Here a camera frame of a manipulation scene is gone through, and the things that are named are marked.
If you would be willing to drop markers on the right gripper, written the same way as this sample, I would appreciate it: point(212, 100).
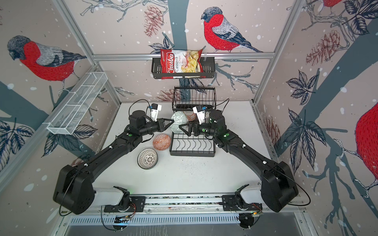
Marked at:
point(188, 134)

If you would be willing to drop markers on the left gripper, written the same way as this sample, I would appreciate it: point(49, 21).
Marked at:
point(167, 126)

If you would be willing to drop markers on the green patterned bowl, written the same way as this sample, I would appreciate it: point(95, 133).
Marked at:
point(179, 118)

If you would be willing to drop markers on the red blue patterned bowl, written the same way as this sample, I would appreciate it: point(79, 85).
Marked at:
point(161, 142)

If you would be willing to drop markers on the black white lattice bowl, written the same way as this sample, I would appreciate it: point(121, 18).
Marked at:
point(147, 159)

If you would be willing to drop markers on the orange floral bowl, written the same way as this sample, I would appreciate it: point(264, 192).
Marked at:
point(191, 116)

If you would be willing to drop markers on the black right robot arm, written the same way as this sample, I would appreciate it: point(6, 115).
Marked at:
point(278, 187)

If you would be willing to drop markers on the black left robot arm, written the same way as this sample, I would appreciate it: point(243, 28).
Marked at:
point(74, 189)

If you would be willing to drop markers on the red cassava chips bag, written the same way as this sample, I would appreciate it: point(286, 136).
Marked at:
point(180, 61)

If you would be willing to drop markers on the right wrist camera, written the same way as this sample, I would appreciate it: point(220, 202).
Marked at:
point(200, 112)

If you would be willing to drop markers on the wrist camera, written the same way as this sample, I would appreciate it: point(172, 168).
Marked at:
point(200, 112)
point(154, 110)

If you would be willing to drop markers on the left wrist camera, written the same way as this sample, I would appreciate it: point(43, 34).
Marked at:
point(154, 110)

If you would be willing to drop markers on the black wire dish rack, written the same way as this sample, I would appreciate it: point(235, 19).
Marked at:
point(184, 99)

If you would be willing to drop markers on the black wall basket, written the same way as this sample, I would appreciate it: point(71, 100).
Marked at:
point(205, 68)

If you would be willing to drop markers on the aluminium mounting rail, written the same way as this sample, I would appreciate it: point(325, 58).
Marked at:
point(108, 197)

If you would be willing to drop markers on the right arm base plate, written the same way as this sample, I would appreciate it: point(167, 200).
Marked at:
point(236, 203)

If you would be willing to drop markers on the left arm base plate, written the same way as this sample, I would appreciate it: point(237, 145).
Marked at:
point(129, 205)

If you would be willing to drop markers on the white mesh wall shelf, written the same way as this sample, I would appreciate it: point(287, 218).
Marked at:
point(69, 117)

